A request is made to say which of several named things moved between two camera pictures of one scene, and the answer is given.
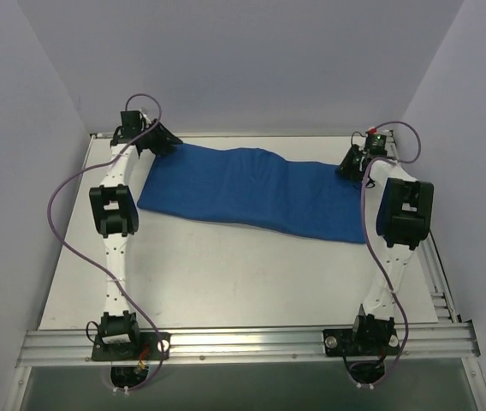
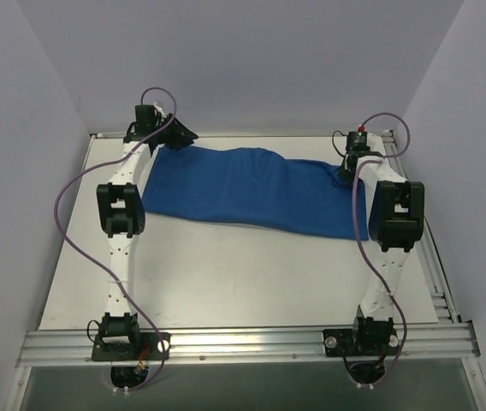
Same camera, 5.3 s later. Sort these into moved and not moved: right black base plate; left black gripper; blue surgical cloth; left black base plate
Moved: left black gripper
Not moved: right black base plate; left black base plate; blue surgical cloth
